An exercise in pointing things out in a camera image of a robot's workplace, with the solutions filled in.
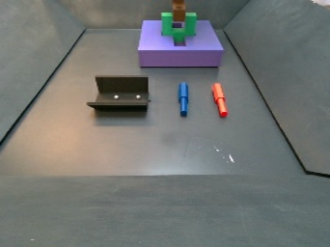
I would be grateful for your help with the brown T-shaped block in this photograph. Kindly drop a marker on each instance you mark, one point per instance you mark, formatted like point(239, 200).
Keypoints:
point(177, 9)

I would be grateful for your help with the black angle fixture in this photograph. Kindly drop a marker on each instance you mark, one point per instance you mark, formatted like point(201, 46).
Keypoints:
point(121, 93)

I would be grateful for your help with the blue peg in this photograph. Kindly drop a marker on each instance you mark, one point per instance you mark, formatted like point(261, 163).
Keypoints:
point(183, 98)

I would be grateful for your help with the red peg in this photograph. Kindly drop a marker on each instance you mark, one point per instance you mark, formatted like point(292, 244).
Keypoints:
point(219, 99)

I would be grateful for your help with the purple base block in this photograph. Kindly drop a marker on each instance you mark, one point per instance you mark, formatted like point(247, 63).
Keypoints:
point(200, 52)

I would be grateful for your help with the green U-shaped block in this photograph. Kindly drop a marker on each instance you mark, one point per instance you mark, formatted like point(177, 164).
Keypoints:
point(179, 26)

